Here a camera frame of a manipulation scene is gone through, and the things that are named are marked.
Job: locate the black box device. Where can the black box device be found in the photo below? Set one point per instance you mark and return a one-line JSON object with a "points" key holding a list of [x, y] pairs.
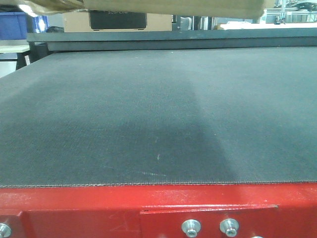
{"points": [[110, 20]]}

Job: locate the silver bolt far left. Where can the silver bolt far left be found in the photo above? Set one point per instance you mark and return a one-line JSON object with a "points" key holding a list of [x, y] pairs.
{"points": [[5, 230]]}

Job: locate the silver bolt centre left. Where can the silver bolt centre left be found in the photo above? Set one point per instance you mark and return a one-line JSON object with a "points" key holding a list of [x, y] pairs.
{"points": [[191, 228]]}

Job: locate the silver bolt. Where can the silver bolt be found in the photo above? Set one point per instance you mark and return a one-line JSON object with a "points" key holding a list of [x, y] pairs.
{"points": [[191, 228], [5, 230], [229, 227]]}

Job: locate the dark grey conveyor belt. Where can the dark grey conveyor belt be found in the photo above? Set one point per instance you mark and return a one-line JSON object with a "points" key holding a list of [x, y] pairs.
{"points": [[161, 117]]}

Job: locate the silver bolt centre right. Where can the silver bolt centre right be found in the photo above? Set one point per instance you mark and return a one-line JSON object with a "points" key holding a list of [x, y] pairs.
{"points": [[229, 227]]}

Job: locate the blue crate background left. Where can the blue crate background left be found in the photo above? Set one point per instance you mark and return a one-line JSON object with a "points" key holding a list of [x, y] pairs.
{"points": [[13, 25]]}

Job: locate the brown cardboard carton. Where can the brown cardboard carton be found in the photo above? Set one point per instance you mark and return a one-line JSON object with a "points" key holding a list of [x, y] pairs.
{"points": [[214, 8]]}

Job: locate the background cardboard box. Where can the background cardboard box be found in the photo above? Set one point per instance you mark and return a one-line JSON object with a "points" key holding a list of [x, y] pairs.
{"points": [[80, 22]]}

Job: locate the red conveyor frame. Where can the red conveyor frame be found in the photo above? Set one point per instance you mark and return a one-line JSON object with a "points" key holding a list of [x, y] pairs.
{"points": [[282, 210]]}

